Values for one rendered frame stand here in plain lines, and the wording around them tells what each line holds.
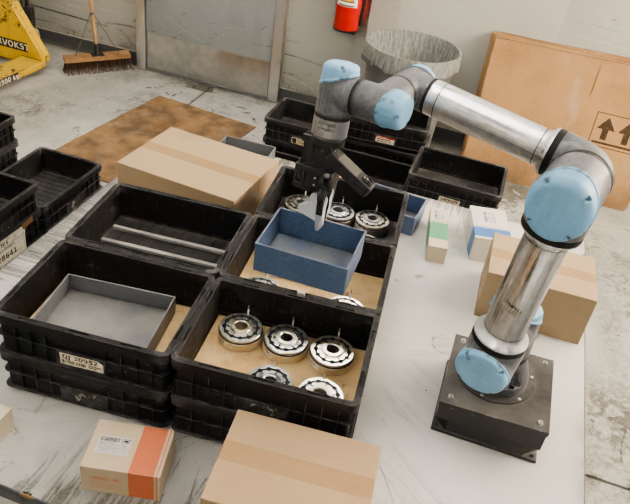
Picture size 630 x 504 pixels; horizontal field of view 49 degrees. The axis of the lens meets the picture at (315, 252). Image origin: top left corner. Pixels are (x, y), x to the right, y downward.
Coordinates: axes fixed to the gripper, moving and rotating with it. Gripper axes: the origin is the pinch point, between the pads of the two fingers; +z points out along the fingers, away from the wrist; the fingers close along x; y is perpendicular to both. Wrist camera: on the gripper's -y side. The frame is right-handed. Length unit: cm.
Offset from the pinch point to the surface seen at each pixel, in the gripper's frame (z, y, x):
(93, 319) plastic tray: 32, 45, 18
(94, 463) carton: 42, 25, 47
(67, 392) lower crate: 43, 43, 31
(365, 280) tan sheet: 25.9, -7.8, -28.6
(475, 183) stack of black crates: 41, -24, -172
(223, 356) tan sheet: 31.8, 13.1, 14.6
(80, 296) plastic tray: 31, 52, 12
